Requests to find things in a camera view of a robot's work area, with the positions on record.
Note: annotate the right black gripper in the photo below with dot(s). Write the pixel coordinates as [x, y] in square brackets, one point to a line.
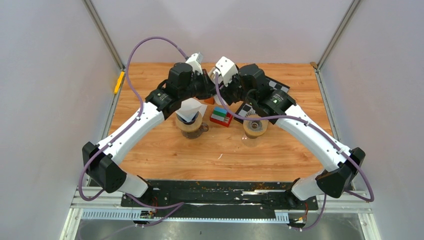
[225, 91]

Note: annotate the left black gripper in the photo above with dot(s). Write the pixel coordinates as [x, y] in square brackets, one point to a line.
[209, 91]

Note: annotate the white paper coffee filter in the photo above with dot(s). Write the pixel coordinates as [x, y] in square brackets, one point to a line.
[191, 106]

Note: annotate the blue glass dripper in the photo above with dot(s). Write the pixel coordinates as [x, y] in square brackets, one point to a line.
[187, 119]

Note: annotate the glass coffee carafe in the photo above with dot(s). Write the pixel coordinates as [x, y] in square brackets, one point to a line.
[196, 133]

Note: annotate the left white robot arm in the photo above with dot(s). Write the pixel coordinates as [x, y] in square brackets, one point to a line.
[101, 161]

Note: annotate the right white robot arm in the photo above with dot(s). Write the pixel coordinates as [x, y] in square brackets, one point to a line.
[340, 162]

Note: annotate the orange filter box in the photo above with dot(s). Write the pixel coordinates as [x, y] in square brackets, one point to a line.
[210, 100]

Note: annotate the black white chessboard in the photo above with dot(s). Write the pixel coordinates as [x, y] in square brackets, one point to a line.
[269, 98]

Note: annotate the red toy brick stack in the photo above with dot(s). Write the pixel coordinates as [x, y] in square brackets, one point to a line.
[221, 117]

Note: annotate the clear glass beaker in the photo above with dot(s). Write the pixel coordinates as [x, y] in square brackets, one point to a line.
[252, 141]

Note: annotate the yellow marker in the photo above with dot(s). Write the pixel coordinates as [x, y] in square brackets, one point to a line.
[119, 82]

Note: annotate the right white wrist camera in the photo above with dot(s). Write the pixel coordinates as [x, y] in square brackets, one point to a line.
[225, 69]

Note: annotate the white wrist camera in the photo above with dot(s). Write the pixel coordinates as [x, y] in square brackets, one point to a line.
[195, 61]
[225, 69]

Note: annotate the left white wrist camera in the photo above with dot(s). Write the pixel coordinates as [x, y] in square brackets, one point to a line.
[195, 61]

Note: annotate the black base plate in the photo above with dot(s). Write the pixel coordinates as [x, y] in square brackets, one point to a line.
[164, 193]

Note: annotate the aluminium frame rail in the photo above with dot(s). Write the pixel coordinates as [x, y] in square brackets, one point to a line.
[108, 207]

